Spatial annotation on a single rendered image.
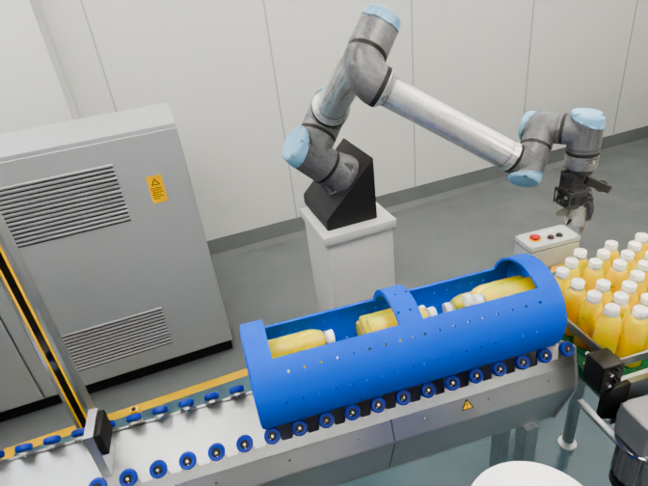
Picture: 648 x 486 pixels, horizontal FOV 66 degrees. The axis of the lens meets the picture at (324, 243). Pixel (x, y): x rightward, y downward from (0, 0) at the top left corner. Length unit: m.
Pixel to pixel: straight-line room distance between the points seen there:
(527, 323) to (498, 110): 3.62
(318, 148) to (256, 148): 2.11
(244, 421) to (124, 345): 1.64
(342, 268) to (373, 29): 1.00
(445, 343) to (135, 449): 0.90
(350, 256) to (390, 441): 0.82
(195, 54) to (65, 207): 1.60
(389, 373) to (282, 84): 2.93
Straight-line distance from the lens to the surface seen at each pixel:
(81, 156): 2.59
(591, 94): 5.63
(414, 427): 1.53
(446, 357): 1.38
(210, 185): 4.01
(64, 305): 2.93
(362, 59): 1.40
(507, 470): 1.26
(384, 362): 1.31
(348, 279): 2.10
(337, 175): 1.95
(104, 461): 1.52
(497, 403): 1.62
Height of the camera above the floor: 2.05
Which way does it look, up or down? 30 degrees down
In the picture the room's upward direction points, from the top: 7 degrees counter-clockwise
